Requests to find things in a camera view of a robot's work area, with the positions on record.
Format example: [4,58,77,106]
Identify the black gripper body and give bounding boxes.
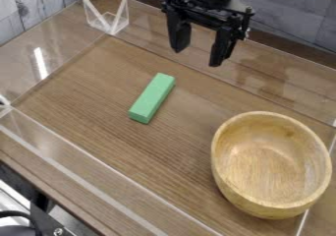
[161,0,254,39]

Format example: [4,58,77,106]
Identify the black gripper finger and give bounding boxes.
[209,27,236,67]
[166,11,192,53]

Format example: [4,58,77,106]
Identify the green rectangular block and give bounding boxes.
[126,73,176,124]

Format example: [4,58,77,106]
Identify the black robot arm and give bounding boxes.
[161,0,254,67]

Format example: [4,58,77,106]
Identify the wooden bowl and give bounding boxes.
[210,111,332,219]

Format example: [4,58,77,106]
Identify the clear acrylic corner bracket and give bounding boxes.
[82,0,128,35]

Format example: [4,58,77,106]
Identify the clear acrylic enclosure wall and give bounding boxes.
[0,0,336,236]

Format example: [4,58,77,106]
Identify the black metal mount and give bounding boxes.
[30,204,76,236]

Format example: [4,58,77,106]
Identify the black cable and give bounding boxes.
[0,209,37,236]

